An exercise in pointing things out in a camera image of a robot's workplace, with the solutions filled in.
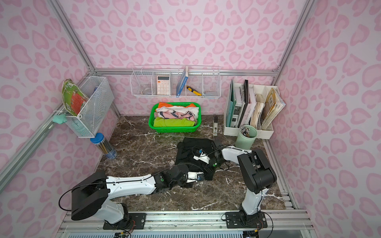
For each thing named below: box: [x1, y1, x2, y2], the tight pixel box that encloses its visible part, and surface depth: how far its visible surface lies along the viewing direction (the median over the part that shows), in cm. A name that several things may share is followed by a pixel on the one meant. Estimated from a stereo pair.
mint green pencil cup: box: [235, 124, 258, 150], surface depth 91 cm
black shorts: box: [175, 137, 216, 181], surface depth 98 cm
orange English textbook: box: [260, 87, 283, 130], surface depth 97 cm
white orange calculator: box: [156, 75, 171, 95], surface depth 97 cm
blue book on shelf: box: [175, 65, 189, 98], surface depth 90 cm
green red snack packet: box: [61, 78, 89, 117], surface depth 75 cm
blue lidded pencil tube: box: [90, 132, 118, 160], surface depth 87 cm
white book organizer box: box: [223, 82, 280, 140], surface depth 100 cm
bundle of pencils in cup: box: [240, 126, 251, 138], surface depth 90 cm
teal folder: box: [225, 78, 237, 128], surface depth 94 cm
